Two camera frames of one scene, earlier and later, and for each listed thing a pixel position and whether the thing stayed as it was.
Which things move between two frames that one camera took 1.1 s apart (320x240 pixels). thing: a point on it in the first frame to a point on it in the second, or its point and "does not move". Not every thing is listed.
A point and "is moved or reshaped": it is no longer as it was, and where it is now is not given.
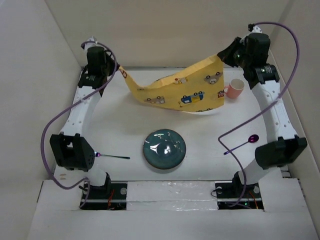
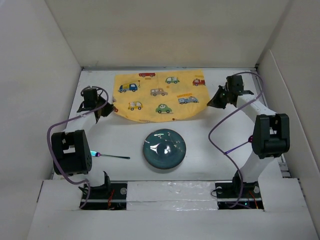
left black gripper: [108, 57] to [109, 108]
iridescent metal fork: [97, 154] does not move
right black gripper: [226, 54] to [215, 101]
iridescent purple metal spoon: [252, 138] does not move
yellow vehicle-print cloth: [200, 88] is moved or reshaped
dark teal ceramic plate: [164, 149] does not move
